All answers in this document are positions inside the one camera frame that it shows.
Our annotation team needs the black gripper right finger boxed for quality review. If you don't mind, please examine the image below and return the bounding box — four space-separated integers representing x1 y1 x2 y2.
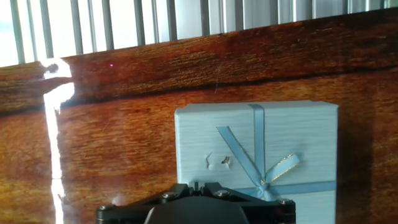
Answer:
198 182 297 224

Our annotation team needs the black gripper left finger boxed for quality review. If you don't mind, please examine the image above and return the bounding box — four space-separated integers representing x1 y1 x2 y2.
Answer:
95 182 196 224

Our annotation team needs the light blue ribboned box casing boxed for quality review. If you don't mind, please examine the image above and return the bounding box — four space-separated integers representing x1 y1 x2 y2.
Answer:
174 100 340 224

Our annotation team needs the wood-grain table mat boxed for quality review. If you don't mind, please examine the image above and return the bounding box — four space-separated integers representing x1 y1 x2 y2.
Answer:
0 6 398 224

